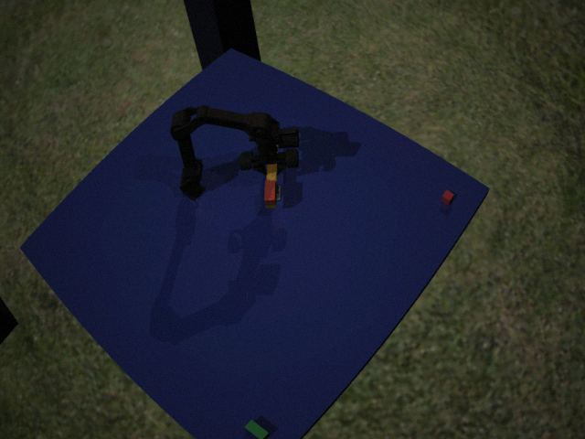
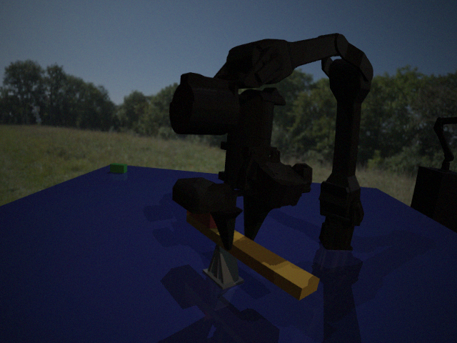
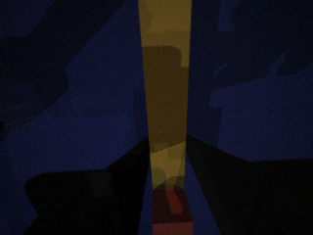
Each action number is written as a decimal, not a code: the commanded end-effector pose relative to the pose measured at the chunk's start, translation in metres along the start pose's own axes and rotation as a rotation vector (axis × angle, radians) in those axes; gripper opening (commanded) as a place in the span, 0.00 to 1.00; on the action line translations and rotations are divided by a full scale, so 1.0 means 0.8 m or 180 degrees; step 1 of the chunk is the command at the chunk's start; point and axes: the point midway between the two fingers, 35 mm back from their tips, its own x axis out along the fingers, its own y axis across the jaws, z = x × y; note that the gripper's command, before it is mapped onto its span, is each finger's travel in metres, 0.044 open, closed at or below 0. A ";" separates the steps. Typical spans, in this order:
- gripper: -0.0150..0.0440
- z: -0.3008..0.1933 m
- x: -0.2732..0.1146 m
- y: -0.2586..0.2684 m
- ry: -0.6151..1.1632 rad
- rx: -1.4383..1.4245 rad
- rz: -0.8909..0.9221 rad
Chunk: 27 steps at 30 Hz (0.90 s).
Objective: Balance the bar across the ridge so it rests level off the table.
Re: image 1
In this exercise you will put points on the small red cube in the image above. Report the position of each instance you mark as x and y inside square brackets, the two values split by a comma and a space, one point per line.
[447, 197]

